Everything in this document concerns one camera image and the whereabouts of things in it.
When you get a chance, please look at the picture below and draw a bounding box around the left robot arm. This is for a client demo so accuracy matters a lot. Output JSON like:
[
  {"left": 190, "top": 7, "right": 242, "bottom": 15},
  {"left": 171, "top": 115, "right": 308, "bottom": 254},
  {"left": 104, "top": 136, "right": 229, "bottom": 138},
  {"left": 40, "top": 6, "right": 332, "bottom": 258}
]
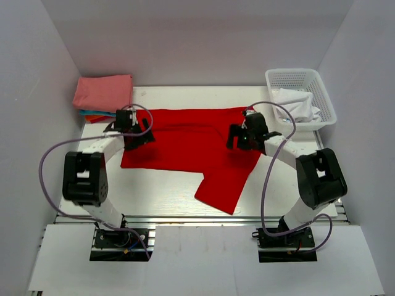
[{"left": 62, "top": 104, "right": 155, "bottom": 246}]

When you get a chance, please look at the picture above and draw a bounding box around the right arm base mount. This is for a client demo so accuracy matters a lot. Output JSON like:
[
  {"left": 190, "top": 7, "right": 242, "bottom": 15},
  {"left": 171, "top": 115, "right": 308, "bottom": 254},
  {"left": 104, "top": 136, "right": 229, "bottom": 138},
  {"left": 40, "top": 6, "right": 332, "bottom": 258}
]
[{"left": 251, "top": 228, "right": 317, "bottom": 263}]

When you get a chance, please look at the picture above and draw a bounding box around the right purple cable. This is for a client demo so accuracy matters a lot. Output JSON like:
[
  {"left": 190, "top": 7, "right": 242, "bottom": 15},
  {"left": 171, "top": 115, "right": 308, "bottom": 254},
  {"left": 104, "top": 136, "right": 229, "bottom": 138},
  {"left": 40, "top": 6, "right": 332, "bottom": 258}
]
[{"left": 242, "top": 101, "right": 333, "bottom": 253}]

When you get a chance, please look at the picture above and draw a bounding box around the white plastic basket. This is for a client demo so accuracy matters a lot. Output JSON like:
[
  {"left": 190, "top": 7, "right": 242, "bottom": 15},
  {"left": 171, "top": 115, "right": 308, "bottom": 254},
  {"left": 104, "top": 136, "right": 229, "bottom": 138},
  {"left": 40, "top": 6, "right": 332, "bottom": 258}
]
[{"left": 265, "top": 68, "right": 337, "bottom": 131}]

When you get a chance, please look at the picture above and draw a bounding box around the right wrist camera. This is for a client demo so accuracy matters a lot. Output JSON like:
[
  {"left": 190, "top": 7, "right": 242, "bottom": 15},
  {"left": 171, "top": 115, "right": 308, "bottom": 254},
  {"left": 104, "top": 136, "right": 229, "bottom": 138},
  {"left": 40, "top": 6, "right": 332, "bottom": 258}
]
[{"left": 242, "top": 107, "right": 256, "bottom": 118}]

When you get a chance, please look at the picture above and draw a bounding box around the white crumpled t shirt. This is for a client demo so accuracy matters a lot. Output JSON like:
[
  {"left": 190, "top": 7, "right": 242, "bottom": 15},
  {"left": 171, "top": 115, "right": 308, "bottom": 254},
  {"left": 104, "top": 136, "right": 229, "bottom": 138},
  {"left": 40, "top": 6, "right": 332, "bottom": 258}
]
[{"left": 274, "top": 88, "right": 322, "bottom": 123}]

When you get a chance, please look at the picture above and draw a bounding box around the teal folded t shirt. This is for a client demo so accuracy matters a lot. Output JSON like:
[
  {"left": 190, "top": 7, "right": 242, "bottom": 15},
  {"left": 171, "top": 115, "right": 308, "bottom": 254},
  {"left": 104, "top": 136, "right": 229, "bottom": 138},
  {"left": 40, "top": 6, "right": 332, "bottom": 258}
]
[{"left": 79, "top": 110, "right": 115, "bottom": 117}]

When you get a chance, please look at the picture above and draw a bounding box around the aluminium rail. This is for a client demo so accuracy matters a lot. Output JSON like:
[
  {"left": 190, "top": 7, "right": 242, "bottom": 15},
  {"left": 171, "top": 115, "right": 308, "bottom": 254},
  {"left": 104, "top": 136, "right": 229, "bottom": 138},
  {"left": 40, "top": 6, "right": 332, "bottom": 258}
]
[{"left": 55, "top": 214, "right": 349, "bottom": 225}]

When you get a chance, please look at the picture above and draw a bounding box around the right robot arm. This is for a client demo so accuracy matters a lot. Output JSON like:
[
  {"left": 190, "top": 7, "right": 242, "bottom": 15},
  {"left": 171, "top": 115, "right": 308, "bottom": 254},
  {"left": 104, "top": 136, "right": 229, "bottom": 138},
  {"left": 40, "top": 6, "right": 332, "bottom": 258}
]
[{"left": 227, "top": 111, "right": 347, "bottom": 246}]

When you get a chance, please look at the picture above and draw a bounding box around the red t shirt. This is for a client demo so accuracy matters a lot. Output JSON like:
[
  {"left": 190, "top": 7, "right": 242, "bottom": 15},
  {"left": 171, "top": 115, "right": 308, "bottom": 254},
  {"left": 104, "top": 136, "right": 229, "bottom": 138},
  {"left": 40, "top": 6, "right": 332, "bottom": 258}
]
[{"left": 120, "top": 107, "right": 260, "bottom": 215}]

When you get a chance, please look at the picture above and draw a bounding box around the orange folded t shirt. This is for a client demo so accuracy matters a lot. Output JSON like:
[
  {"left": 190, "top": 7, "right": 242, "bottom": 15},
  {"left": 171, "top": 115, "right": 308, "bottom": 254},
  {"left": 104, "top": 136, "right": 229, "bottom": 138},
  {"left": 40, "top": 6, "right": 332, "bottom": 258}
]
[{"left": 84, "top": 115, "right": 114, "bottom": 123}]

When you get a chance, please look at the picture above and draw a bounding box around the pink folded t shirt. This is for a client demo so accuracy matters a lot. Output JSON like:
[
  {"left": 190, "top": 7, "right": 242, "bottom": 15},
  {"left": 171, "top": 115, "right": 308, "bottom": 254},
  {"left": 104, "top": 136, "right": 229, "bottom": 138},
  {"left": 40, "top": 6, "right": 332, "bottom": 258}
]
[{"left": 72, "top": 75, "right": 133, "bottom": 113}]

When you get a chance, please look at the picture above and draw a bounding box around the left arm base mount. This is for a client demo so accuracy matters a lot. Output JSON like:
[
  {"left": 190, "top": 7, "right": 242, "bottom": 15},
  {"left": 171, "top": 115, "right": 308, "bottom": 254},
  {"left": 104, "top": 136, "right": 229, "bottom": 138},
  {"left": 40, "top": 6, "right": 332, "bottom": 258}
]
[{"left": 89, "top": 228, "right": 153, "bottom": 262}]

